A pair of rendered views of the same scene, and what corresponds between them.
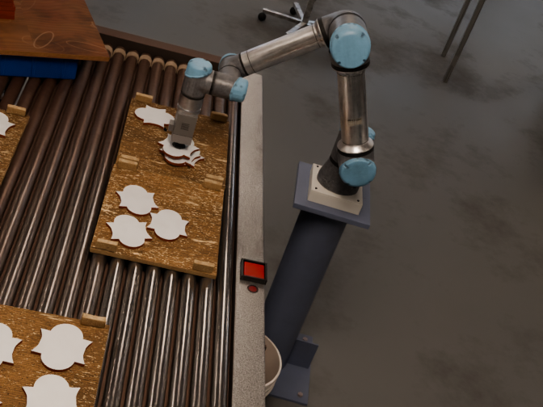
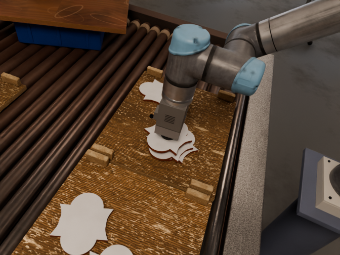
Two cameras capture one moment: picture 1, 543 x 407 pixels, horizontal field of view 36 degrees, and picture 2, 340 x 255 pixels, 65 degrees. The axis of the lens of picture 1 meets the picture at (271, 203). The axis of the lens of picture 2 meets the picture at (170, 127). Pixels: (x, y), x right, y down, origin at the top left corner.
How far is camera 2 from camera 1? 2.03 m
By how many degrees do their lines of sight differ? 20
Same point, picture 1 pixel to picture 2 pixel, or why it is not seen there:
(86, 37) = (113, 11)
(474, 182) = not seen: outside the picture
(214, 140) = (216, 123)
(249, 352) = not seen: outside the picture
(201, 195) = (179, 213)
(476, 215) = not seen: outside the picture
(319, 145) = (298, 99)
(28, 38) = (54, 9)
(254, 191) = (251, 201)
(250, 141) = (255, 125)
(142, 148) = (129, 132)
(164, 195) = (127, 211)
